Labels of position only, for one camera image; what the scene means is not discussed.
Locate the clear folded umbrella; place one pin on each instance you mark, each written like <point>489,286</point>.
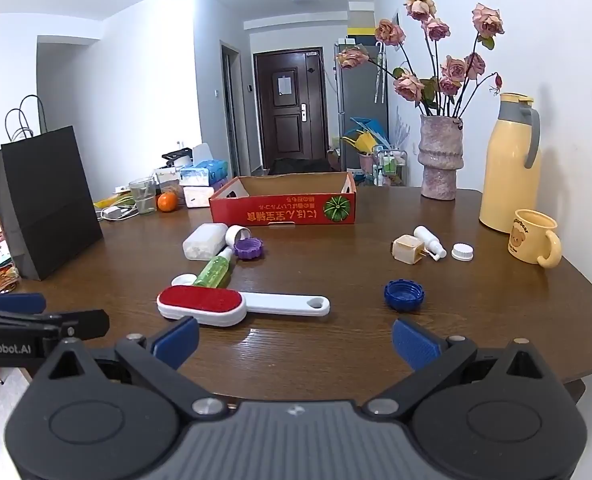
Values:
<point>380,75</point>

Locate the beige square bottle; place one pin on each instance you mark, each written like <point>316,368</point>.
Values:
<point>407,250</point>

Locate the green plastic bottle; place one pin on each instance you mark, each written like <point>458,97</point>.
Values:
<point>213,270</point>

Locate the blue and yellow toys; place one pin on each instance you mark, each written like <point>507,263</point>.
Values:
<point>366,135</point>

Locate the black device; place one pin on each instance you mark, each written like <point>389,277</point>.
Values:
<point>176,156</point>

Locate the yellow and black box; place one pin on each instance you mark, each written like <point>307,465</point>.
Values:
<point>361,32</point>

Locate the yellow thermos jug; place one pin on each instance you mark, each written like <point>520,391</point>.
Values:
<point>506,170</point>

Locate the clear food container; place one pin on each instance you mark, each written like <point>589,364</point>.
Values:
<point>167,180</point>

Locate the small white bottle cap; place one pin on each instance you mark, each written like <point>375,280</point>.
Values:
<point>182,280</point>

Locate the red and white lint brush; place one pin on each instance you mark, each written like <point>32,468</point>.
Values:
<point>201,302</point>

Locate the red cardboard box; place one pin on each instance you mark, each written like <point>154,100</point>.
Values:
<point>286,212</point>

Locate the purple bottle cap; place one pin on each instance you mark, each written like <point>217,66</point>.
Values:
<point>250,250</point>

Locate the yellow bear print mug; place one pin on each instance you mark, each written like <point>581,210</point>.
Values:
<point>528,237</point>

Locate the white cup-shaped cap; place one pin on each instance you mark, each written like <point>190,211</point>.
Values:
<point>236,234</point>

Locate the white spray bottle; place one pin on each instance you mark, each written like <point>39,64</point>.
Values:
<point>428,240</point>

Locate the blue bottle cap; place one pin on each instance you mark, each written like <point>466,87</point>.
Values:
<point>403,297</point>

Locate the dark brown door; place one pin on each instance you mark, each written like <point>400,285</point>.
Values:
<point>288,110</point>

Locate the dried pink roses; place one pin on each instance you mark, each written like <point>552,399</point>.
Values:
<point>448,77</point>

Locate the pink ceramic vase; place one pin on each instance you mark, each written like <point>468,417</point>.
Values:
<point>441,160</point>

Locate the translucent cotton swab box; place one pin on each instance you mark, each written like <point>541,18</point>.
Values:
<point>203,242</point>

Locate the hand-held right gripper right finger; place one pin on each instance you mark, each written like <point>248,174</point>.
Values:
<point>417,344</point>

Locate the orange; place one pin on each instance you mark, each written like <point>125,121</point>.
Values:
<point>167,202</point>

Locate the clear glass cup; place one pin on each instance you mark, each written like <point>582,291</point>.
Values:
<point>143,197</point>

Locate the blue tissue pack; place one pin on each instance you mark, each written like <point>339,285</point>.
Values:
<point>203,170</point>

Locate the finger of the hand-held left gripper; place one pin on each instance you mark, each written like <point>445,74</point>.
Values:
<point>86,324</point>
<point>21,303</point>

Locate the purple tissue pack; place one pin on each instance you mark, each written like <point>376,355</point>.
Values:
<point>198,196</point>

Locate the pink pot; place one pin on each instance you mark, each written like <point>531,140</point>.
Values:
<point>366,162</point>

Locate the grey interior door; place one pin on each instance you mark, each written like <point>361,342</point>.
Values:
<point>230,110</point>

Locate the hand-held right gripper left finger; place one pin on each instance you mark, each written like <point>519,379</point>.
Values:
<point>176,341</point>

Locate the black paper bag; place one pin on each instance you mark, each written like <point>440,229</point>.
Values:
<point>51,200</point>

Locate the yellow packet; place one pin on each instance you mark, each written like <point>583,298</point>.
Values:
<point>108,202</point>

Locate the white ribbed bottle cap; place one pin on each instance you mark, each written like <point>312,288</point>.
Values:
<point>462,252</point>

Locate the grey refrigerator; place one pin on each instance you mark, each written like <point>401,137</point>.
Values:
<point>358,90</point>

